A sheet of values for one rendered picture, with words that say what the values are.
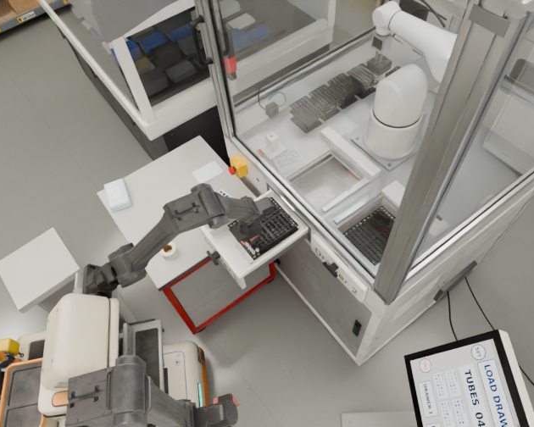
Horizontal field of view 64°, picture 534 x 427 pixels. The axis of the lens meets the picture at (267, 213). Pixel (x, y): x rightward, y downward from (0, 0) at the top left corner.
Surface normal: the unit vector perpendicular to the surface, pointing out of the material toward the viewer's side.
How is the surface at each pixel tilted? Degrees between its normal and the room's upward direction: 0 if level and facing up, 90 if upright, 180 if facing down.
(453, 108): 90
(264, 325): 0
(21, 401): 0
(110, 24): 90
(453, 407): 50
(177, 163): 0
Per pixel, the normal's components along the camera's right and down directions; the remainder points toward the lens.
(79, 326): 0.61, -0.52
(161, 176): -0.07, -0.54
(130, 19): 0.59, 0.65
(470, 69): -0.80, 0.53
